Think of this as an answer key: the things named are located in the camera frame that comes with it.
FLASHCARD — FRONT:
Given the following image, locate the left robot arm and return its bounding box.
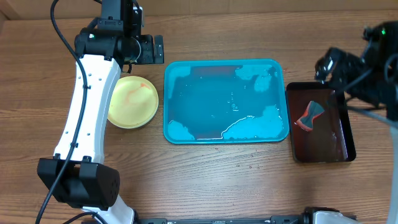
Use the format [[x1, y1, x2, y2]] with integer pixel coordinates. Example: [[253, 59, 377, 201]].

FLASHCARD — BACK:
[[36, 27, 164, 223]]

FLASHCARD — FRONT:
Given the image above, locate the dark brown rectangular tray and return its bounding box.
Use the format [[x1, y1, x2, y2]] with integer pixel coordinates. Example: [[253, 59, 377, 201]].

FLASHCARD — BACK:
[[285, 82, 356, 163]]

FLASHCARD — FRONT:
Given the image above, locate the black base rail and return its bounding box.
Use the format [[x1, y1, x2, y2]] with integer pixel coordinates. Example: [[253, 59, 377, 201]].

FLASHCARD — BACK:
[[134, 213, 314, 224]]

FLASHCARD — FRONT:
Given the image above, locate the yellow plate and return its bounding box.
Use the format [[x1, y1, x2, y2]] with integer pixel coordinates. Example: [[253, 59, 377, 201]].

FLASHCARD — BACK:
[[108, 76, 159, 129]]

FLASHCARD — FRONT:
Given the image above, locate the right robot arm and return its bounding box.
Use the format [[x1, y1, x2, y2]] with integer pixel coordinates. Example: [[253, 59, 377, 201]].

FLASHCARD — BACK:
[[315, 21, 397, 223]]

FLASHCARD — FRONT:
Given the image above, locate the teal plastic tray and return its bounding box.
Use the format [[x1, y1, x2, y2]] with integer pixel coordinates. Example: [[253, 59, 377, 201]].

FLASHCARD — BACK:
[[163, 59, 289, 144]]

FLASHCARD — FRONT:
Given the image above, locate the red and green sponge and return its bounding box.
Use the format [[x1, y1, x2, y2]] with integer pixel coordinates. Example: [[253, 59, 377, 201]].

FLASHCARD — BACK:
[[295, 101, 325, 132]]

